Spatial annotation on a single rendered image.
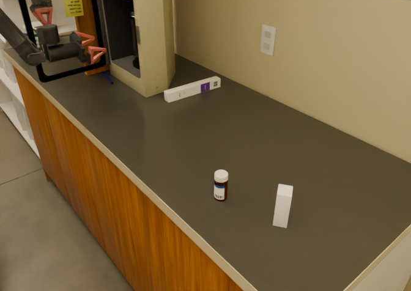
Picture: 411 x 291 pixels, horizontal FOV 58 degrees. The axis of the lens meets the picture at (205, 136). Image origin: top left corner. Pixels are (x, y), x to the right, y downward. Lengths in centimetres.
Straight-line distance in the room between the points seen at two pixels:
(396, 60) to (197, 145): 67
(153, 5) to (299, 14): 54
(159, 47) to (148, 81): 14
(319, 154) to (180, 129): 49
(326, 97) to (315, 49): 18
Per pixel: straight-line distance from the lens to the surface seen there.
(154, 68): 154
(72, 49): 148
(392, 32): 127
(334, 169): 121
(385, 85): 131
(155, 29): 150
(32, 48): 146
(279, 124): 139
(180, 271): 125
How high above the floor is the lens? 164
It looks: 33 degrees down
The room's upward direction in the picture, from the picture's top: straight up
